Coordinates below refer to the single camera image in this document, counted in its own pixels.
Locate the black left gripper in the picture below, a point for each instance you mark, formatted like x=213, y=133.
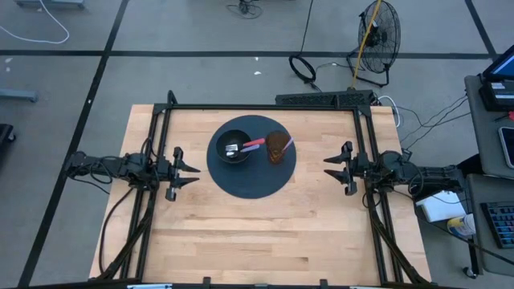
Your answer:
x=172, y=172

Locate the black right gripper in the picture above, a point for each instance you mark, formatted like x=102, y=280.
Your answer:
x=351, y=168

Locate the black ceramic bowl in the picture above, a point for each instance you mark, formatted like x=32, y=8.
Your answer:
x=225, y=138

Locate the amber faceted plastic tumbler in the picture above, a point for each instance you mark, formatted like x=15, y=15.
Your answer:
x=275, y=154

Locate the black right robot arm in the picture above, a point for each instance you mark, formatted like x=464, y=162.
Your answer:
x=409, y=172

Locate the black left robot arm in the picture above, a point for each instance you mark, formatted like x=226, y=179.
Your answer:
x=108, y=166

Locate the dark round woven placemat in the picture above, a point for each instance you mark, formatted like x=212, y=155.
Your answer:
x=249, y=180

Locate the black power strip box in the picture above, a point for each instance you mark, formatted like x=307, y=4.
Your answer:
x=321, y=98

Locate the white paper box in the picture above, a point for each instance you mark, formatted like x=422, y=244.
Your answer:
x=441, y=206

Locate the black floor fan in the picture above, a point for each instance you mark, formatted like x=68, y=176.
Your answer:
x=379, y=36

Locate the wipes canister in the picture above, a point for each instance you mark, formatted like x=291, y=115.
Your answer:
x=462, y=225

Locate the grey desk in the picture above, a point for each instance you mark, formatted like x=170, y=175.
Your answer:
x=482, y=132
x=488, y=257

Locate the black keyboard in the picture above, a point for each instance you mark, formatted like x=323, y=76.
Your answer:
x=500, y=222

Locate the white edged tablet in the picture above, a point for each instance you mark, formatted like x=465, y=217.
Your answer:
x=508, y=146

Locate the black desktop device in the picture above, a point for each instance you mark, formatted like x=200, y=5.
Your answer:
x=498, y=94

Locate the grey metal foot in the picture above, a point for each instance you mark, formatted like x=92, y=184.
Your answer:
x=18, y=95

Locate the open laptop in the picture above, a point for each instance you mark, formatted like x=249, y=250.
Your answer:
x=502, y=66

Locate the grey metal bar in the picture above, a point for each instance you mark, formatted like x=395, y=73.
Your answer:
x=48, y=3

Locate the black metal table frame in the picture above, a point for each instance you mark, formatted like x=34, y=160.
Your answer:
x=261, y=107

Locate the black frame clamp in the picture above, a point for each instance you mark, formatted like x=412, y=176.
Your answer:
x=206, y=282
x=323, y=283

